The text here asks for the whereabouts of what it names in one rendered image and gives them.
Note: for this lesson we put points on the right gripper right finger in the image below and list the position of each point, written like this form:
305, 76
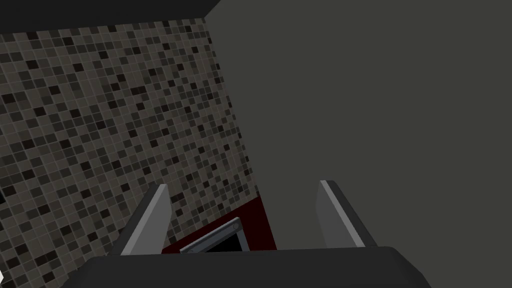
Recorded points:
340, 220

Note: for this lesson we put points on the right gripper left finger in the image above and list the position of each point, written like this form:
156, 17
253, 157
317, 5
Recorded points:
150, 224

